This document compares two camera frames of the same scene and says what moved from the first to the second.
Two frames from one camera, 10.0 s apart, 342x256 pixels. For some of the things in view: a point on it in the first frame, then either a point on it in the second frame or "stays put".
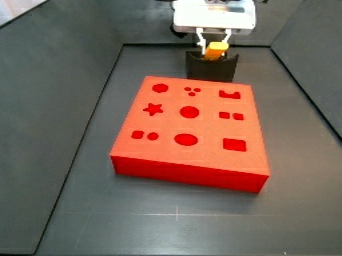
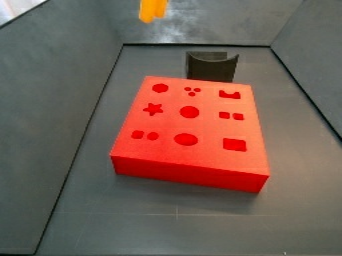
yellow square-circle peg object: x=215 y=50 -> x=151 y=9
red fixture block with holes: x=191 y=132 stays put
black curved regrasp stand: x=204 y=69 stays put
